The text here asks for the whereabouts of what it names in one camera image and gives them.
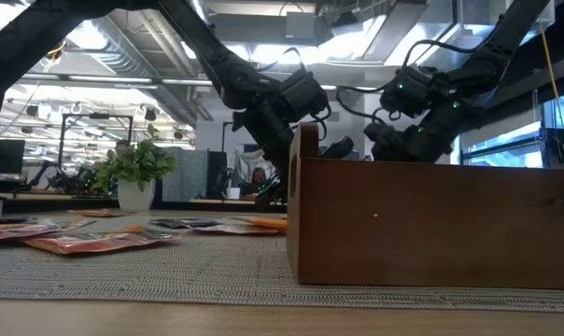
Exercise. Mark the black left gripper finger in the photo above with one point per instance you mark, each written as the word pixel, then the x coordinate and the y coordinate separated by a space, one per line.
pixel 277 177

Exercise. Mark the grey partition panel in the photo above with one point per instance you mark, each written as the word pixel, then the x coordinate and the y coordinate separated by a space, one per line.
pixel 184 172

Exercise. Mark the black background robot arm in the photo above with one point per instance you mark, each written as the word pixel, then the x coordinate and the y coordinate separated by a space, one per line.
pixel 62 179

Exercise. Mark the grey woven placemat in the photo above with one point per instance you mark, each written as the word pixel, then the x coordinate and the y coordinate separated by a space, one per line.
pixel 170 275

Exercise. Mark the person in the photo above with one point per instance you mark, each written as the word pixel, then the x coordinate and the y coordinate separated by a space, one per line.
pixel 122 148
pixel 258 177

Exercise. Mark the black aluminium table frame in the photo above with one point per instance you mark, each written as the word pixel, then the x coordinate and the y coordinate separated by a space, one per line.
pixel 53 205

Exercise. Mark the brown wooden tea box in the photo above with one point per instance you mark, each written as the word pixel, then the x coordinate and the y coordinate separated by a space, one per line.
pixel 427 224

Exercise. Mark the orange peach tea packet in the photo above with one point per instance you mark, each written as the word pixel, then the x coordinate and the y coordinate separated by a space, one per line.
pixel 30 234
pixel 100 213
pixel 100 242

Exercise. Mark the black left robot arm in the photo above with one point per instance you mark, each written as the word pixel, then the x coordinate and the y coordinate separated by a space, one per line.
pixel 202 37

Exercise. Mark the long ceiling light strip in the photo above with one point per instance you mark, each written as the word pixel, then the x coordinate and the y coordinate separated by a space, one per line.
pixel 109 79

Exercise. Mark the grey ceiling box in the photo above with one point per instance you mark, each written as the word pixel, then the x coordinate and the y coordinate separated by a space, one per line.
pixel 300 25

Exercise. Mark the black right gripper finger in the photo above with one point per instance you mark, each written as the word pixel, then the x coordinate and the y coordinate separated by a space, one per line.
pixel 338 148

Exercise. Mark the green plant in white pot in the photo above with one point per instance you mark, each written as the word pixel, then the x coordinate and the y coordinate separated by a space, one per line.
pixel 137 168

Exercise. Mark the black computer monitor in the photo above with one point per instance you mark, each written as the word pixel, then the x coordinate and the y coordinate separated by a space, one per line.
pixel 4 156

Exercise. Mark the black cabinet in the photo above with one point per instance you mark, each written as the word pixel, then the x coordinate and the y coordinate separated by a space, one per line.
pixel 216 172

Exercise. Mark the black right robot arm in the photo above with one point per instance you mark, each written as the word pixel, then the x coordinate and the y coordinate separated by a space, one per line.
pixel 497 42

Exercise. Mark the white cup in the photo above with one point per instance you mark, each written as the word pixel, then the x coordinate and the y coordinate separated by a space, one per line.
pixel 233 192

